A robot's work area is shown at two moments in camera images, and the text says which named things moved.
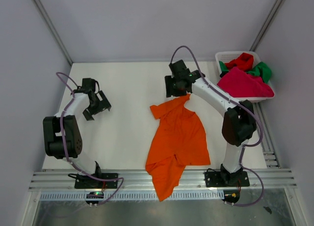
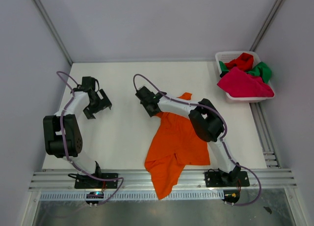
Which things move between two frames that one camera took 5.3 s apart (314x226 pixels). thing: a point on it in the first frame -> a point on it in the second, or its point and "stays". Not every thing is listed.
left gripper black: x=97 y=104 stays
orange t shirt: x=179 y=140 stays
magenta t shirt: x=239 y=83 stays
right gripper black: x=177 y=86 -> x=148 y=106
